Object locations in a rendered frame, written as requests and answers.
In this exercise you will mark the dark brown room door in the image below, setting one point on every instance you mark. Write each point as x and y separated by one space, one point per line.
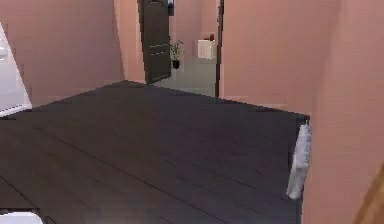
155 40

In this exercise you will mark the white rounded object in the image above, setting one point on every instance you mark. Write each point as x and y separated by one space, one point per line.
20 218

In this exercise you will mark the brown wooden furniture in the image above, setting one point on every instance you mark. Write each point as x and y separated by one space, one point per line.
373 200

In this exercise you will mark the red object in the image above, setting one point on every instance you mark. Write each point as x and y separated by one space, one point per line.
211 36

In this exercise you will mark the white cabinet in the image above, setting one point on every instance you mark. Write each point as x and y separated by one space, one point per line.
206 49

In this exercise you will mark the dark framed picture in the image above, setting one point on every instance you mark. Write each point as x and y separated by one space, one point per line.
170 6

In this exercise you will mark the green house plant black pot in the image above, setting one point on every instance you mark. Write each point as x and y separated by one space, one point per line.
175 53

